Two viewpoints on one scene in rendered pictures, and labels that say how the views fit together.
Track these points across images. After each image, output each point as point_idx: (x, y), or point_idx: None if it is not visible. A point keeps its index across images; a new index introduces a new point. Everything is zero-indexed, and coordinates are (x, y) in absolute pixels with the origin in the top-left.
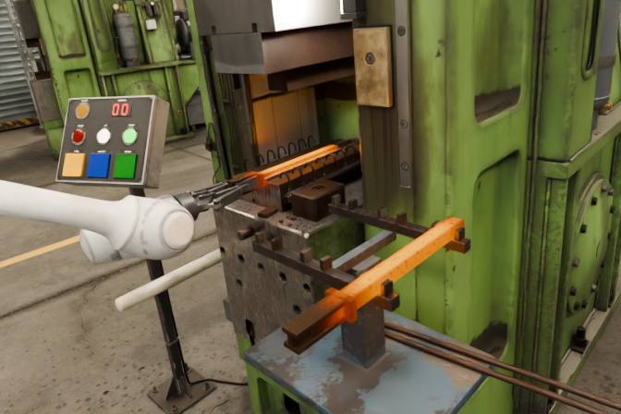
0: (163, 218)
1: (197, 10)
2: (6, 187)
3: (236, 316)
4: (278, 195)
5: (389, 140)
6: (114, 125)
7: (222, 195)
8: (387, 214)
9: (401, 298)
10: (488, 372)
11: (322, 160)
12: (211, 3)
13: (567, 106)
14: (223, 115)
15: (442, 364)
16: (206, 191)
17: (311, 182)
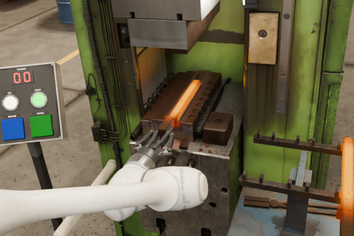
0: (197, 182)
1: None
2: (95, 192)
3: (145, 217)
4: (190, 130)
5: (270, 84)
6: (18, 91)
7: (164, 141)
8: (264, 129)
9: (270, 179)
10: None
11: (206, 97)
12: None
13: (344, 40)
14: (106, 67)
15: (340, 219)
16: (151, 141)
17: (204, 115)
